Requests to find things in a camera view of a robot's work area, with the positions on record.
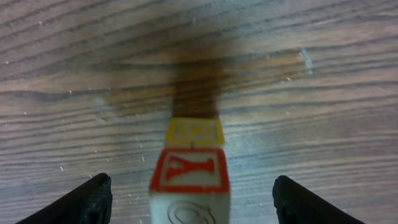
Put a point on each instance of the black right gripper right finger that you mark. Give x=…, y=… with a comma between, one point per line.
x=297, y=205

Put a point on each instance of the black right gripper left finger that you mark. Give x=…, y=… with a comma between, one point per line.
x=90, y=203

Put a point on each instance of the red Y wooden block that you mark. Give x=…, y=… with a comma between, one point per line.
x=190, y=186

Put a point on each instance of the yellow S wooden block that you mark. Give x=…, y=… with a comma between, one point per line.
x=194, y=133

